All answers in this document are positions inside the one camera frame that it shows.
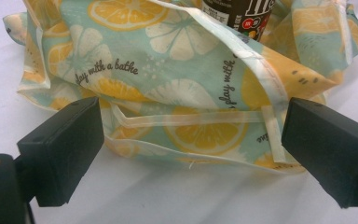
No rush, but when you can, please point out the brown candy packet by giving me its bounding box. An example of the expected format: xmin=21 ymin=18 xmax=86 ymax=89
xmin=200 ymin=0 xmax=277 ymax=42

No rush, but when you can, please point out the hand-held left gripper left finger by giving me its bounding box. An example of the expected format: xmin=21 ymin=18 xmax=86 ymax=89
xmin=16 ymin=95 xmax=105 ymax=208

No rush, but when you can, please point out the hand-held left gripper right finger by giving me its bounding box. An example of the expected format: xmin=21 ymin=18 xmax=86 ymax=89
xmin=281 ymin=96 xmax=358 ymax=209

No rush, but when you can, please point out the lemon print fabric bag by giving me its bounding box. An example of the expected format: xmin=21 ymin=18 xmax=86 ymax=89
xmin=2 ymin=0 xmax=358 ymax=175

